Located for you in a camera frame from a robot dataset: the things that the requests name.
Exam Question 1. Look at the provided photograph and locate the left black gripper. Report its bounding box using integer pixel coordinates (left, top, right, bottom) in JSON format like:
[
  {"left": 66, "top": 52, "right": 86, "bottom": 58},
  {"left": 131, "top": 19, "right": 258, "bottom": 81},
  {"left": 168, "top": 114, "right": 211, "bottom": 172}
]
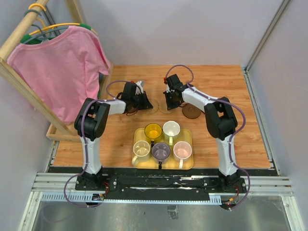
[{"left": 131, "top": 91, "right": 154, "bottom": 111}]

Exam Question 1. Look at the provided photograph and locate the large woven rattan coaster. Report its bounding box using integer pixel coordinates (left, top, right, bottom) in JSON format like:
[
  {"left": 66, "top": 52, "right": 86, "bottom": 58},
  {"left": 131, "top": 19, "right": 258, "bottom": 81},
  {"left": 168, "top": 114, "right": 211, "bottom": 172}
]
[{"left": 143, "top": 99, "right": 159, "bottom": 115}]

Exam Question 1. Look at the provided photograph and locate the small woven rattan coaster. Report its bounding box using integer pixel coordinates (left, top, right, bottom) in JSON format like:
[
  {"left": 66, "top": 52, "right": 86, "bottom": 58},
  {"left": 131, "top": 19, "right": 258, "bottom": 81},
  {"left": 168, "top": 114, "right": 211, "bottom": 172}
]
[{"left": 159, "top": 101, "right": 176, "bottom": 115}]

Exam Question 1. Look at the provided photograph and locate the brown wooden coaster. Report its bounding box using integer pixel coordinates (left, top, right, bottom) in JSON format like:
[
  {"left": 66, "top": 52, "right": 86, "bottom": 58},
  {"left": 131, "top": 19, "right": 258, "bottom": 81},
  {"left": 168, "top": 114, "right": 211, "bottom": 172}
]
[{"left": 182, "top": 105, "right": 202, "bottom": 119}]

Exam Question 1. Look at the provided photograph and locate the white cup green handle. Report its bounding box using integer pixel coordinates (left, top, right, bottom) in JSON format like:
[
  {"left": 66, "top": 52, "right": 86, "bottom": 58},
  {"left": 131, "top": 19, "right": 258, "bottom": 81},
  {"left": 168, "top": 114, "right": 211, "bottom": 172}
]
[{"left": 163, "top": 121, "right": 180, "bottom": 146}]

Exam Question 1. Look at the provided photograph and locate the pink cup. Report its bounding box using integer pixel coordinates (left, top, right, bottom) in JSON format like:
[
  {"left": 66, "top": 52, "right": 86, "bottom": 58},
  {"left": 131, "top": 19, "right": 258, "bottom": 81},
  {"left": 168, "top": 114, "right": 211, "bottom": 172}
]
[{"left": 173, "top": 141, "right": 193, "bottom": 169}]

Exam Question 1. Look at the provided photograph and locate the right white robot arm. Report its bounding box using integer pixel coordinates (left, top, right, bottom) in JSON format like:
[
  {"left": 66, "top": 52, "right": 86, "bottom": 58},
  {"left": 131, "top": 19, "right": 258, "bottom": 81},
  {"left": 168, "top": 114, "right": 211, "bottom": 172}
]
[{"left": 164, "top": 74, "right": 240, "bottom": 193}]

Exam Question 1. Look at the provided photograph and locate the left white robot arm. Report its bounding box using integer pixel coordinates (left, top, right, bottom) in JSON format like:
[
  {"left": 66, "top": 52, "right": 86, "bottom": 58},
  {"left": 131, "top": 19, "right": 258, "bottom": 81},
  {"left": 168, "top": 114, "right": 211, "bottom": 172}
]
[{"left": 74, "top": 80, "right": 153, "bottom": 191}]

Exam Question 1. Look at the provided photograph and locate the yellow cup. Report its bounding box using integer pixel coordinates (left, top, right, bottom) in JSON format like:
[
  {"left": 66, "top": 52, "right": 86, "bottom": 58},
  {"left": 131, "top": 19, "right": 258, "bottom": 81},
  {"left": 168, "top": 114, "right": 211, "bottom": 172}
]
[{"left": 144, "top": 123, "right": 163, "bottom": 148}]

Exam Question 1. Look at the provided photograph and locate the cream cup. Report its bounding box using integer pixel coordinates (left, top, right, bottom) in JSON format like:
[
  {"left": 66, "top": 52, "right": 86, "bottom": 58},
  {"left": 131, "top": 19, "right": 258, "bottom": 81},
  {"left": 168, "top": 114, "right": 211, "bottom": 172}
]
[{"left": 131, "top": 141, "right": 151, "bottom": 166}]

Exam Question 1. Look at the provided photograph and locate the purple cup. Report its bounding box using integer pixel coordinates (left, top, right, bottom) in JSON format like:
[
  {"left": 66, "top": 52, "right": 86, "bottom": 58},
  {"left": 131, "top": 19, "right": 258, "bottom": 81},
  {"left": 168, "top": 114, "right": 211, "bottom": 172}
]
[{"left": 152, "top": 142, "right": 171, "bottom": 169}]

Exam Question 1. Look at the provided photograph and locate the yellow plastic tray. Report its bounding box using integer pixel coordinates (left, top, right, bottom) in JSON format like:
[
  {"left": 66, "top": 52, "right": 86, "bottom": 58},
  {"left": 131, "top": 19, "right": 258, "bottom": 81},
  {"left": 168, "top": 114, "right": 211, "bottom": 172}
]
[{"left": 131, "top": 128, "right": 193, "bottom": 170}]

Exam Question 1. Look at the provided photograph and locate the pink t-shirt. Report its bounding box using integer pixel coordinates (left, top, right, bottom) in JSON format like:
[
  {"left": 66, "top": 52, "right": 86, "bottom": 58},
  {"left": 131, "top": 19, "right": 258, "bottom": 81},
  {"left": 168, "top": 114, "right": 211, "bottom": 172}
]
[{"left": 7, "top": 26, "right": 111, "bottom": 124}]

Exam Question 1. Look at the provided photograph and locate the wooden clothes rack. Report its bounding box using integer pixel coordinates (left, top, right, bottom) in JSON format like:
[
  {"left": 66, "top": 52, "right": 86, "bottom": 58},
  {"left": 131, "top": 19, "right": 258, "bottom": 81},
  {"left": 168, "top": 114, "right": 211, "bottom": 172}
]
[{"left": 0, "top": 0, "right": 115, "bottom": 144}]

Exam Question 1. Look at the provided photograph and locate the grey clothes hanger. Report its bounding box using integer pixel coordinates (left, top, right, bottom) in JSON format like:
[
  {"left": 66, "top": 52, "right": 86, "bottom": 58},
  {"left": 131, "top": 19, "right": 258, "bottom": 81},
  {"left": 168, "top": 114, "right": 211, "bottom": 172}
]
[{"left": 24, "top": 9, "right": 64, "bottom": 42}]

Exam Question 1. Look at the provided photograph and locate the yellow clothes hanger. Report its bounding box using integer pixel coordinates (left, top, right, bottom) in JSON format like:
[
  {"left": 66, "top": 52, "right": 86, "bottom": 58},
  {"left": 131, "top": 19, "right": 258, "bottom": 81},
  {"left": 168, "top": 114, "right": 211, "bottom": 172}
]
[{"left": 36, "top": 0, "right": 98, "bottom": 35}]

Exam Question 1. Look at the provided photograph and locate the green clothes hanger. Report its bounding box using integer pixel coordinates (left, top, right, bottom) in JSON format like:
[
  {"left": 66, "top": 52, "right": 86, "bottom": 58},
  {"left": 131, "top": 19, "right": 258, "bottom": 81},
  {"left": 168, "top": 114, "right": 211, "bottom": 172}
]
[{"left": 20, "top": 23, "right": 92, "bottom": 45}]

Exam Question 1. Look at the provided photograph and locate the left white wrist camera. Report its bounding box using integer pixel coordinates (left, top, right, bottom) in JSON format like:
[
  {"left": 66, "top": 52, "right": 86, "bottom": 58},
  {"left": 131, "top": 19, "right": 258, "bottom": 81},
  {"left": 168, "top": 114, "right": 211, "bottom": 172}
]
[{"left": 135, "top": 80, "right": 144, "bottom": 95}]

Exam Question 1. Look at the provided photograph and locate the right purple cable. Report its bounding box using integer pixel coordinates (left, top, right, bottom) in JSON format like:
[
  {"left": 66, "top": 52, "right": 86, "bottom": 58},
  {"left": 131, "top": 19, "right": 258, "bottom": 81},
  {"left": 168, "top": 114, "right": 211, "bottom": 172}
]
[{"left": 166, "top": 64, "right": 251, "bottom": 212}]

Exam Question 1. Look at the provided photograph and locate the aluminium frame post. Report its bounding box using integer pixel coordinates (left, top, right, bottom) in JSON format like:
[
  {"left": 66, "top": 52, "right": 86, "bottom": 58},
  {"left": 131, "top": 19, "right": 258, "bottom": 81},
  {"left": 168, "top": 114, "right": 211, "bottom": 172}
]
[{"left": 244, "top": 0, "right": 295, "bottom": 71}]

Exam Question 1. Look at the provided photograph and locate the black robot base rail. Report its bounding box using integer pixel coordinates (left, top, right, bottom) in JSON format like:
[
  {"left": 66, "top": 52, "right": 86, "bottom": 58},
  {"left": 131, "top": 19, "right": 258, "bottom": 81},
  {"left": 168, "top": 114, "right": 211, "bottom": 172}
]
[{"left": 75, "top": 168, "right": 248, "bottom": 202}]

